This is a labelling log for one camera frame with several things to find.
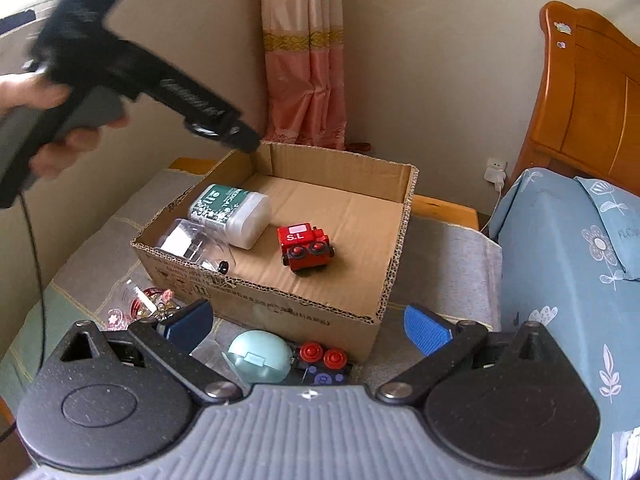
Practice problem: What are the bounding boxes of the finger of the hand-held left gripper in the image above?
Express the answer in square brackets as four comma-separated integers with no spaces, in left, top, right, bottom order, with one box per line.
[182,114,262,155]

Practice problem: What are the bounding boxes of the pink clear bear keychain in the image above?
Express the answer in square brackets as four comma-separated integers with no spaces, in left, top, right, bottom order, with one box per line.
[145,287,182,322]

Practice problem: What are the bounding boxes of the mint green egg-shaped case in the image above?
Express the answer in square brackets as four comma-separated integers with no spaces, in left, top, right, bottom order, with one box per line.
[227,330,293,386]

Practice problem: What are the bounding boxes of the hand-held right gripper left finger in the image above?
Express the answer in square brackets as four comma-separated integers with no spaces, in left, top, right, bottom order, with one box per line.
[50,299,246,408]

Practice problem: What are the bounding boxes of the pink and beige curtain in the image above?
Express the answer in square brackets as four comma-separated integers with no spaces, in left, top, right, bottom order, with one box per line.
[260,0,347,151]

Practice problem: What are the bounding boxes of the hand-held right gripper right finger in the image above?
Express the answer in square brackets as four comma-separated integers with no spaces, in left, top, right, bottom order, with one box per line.
[375,304,556,406]

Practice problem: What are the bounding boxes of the blue floral bedsheet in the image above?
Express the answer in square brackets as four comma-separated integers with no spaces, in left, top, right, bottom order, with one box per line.
[490,167,640,480]

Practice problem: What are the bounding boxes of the brown cardboard box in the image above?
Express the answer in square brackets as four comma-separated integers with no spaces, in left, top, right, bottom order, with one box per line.
[131,140,420,365]

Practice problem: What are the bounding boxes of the wooden headboard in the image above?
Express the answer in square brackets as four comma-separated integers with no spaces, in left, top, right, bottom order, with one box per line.
[510,1,640,196]

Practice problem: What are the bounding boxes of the blue floral pillow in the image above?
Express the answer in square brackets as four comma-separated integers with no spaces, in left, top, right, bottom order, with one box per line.
[575,176,640,281]

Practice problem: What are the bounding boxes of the black toy train red buttons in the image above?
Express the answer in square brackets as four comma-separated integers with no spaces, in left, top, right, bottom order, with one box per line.
[290,342,353,387]

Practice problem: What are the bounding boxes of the green and white medical bottle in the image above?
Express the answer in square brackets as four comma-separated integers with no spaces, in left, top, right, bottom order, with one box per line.
[187,183,272,250]

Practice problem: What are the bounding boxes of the clear plastic container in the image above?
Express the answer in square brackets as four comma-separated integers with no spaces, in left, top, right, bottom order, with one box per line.
[156,217,236,276]

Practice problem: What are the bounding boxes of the person's left hand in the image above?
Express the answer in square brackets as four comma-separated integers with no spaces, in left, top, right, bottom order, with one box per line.
[0,74,130,179]

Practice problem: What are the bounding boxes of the white charger cable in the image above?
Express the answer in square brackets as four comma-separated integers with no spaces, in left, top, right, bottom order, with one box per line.
[481,189,502,233]

